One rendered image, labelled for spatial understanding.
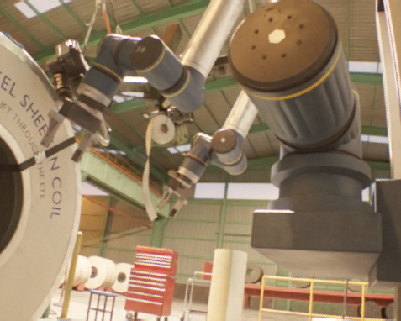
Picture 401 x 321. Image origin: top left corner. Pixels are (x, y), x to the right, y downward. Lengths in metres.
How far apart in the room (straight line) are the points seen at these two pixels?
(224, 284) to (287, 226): 4.91
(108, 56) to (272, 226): 0.67
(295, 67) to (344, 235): 0.34
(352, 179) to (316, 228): 0.16
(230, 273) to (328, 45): 5.17
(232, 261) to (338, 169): 4.92
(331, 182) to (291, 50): 0.32
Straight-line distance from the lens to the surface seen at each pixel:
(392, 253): 0.91
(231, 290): 5.65
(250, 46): 0.66
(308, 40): 0.63
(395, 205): 0.93
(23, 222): 1.48
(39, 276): 1.57
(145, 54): 1.00
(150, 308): 6.13
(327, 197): 0.78
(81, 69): 1.56
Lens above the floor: 0.60
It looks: 19 degrees up
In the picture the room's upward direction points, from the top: 8 degrees clockwise
